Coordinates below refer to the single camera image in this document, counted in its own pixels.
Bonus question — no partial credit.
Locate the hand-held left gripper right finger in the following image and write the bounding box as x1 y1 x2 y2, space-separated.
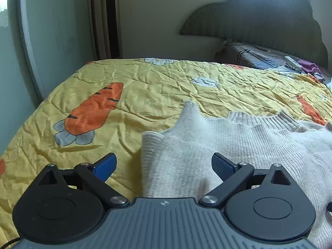
198 153 298 209

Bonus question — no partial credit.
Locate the white remote control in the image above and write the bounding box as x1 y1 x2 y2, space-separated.
285 56 303 70

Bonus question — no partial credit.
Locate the gold tower air conditioner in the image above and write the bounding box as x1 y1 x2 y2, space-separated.
100 0 123 60

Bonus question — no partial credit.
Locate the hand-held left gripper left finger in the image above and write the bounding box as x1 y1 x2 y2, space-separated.
36 153 130 209

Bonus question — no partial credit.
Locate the glass sliding wardrobe door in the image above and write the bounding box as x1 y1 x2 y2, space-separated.
0 0 98 159

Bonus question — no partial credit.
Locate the patterned grey pillow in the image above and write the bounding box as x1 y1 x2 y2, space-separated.
223 41 301 71

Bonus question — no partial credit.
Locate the yellow carrot print quilt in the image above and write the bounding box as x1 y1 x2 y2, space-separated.
0 58 332 247

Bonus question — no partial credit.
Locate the white knit sweater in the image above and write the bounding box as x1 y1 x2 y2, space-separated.
141 101 332 249

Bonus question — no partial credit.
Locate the purple cloth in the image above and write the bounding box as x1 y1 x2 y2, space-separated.
297 59 321 74

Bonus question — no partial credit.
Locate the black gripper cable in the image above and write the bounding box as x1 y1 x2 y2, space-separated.
0 237 23 249

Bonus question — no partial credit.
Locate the grey cloud shaped headboard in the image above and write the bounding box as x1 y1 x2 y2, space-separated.
179 0 329 69

